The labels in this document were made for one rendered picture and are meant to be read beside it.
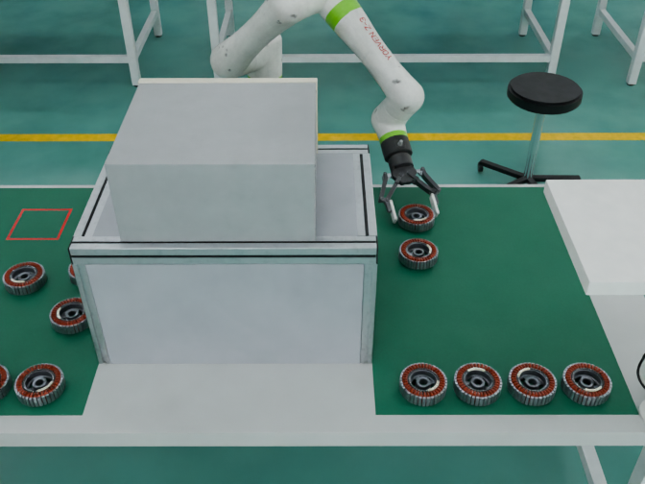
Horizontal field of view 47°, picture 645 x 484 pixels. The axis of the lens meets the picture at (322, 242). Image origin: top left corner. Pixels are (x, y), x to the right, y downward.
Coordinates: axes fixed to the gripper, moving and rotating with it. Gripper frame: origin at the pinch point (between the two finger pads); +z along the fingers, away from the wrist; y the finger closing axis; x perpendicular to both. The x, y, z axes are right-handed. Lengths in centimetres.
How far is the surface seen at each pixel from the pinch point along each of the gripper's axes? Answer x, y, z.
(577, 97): 66, 113, -71
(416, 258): -12.1, -7.8, 18.0
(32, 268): 0, -113, -2
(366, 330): -33, -32, 41
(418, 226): -2.7, -1.2, 4.7
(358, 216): -50, -31, 18
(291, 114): -60, -43, -5
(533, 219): -2.1, 36.0, 8.3
